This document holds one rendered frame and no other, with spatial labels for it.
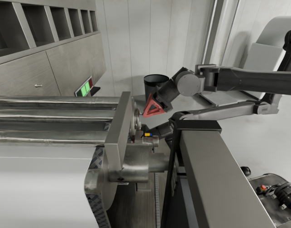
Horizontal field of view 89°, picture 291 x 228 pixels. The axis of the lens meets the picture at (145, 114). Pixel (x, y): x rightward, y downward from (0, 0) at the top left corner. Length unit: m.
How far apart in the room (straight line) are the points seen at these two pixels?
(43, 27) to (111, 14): 2.37
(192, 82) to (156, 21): 2.90
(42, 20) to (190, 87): 0.62
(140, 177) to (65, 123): 0.13
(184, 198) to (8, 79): 0.51
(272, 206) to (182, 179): 1.57
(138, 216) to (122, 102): 0.57
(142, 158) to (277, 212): 1.57
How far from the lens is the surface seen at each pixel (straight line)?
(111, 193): 0.28
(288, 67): 0.95
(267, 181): 1.93
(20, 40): 0.65
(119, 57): 3.17
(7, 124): 0.24
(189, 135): 0.16
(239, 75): 0.45
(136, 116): 0.47
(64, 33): 0.91
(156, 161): 0.25
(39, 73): 0.64
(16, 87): 0.57
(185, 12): 3.48
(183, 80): 0.39
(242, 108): 0.78
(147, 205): 0.71
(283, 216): 1.75
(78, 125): 0.19
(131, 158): 0.23
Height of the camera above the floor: 1.54
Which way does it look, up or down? 33 degrees down
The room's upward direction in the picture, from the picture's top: straight up
